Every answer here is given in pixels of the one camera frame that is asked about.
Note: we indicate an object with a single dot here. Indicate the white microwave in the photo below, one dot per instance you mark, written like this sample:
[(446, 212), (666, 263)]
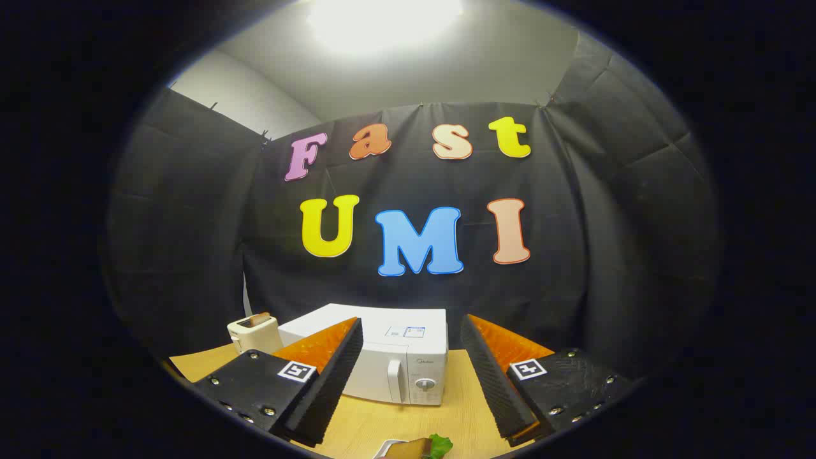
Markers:
[(408, 370)]

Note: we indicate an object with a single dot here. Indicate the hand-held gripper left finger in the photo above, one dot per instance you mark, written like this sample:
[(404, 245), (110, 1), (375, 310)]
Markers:
[(331, 382)]

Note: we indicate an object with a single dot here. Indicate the cream toaster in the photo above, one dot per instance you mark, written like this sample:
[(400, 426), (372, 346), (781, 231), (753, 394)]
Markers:
[(255, 338)]

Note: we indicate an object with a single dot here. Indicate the black backdrop cloth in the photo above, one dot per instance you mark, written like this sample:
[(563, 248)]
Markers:
[(191, 223)]

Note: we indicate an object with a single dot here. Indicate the brown bread lettuce sandwich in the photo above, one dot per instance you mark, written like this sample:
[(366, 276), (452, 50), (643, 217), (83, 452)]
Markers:
[(417, 450)]

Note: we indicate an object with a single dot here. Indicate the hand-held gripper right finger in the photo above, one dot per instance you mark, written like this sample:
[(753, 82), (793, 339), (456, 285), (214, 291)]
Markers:
[(494, 382)]

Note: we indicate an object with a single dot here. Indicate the toast slice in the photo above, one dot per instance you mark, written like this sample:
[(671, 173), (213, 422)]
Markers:
[(260, 317)]

